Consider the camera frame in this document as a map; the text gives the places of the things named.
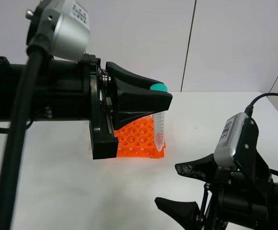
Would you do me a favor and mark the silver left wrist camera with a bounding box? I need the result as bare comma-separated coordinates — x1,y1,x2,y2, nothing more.
25,0,90,61

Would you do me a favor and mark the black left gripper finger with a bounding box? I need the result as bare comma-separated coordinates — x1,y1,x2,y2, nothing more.
106,62,173,130

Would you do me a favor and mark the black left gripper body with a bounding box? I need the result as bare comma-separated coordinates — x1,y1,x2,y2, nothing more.
0,54,118,160

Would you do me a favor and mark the black right camera cable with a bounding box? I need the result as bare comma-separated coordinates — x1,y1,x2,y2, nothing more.
244,92,278,115

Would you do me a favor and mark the orange test tube rack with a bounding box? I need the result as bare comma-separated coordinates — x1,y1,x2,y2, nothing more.
115,115,166,159

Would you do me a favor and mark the teal capped clear test tube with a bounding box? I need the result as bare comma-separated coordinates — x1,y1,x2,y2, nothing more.
150,83,167,152

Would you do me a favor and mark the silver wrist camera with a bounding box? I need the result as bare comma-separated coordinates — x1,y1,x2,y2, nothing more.
214,112,248,168
25,0,90,61

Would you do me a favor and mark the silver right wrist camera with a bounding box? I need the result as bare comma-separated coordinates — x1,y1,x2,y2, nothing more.
214,112,248,168

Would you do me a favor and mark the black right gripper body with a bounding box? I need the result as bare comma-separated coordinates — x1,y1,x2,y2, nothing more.
200,117,278,230

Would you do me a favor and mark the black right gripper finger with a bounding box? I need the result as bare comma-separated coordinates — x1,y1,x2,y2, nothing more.
175,154,217,181
155,197,202,230

